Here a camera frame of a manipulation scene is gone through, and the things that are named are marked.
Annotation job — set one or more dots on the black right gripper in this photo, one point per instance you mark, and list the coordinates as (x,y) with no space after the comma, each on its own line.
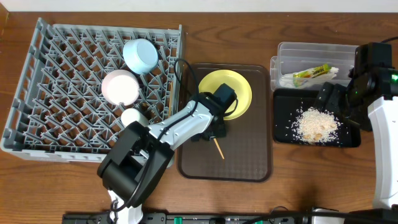
(337,91)

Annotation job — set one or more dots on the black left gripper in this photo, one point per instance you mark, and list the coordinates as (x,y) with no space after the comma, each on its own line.
(211,134)

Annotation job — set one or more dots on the yellow round plate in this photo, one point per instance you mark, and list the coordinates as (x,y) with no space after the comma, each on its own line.
(237,82)

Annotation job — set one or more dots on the leftover rice food waste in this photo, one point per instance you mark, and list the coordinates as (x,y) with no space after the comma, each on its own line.
(315,127)

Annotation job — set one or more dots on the green orange snack wrapper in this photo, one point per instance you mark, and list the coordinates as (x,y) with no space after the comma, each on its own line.
(310,73)

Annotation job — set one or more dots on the white napkin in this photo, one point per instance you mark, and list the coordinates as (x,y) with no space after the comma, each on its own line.
(288,81)

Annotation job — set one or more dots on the white cup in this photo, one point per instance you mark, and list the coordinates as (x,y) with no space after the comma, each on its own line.
(131,115)

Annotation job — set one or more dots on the light blue bowl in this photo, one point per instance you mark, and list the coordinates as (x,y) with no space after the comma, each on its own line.
(140,55)

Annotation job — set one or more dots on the pink bowl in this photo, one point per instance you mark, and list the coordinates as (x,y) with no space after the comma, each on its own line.
(120,87)

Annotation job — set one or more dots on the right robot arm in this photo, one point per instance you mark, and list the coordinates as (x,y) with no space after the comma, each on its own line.
(383,117)

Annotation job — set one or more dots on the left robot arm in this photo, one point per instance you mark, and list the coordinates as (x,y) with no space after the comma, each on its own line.
(134,166)

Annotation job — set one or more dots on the grey plastic dishwasher rack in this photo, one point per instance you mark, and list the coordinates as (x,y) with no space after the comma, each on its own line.
(59,113)

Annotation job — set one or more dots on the black tray bin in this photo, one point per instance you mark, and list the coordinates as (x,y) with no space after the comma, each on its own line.
(289,104)

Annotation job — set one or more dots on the brown serving tray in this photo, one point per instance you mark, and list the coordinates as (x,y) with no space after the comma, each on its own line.
(247,147)

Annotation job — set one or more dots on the clear plastic bin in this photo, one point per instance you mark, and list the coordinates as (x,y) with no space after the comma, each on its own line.
(294,57)

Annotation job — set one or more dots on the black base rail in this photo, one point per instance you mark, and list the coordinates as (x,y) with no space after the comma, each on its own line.
(199,218)

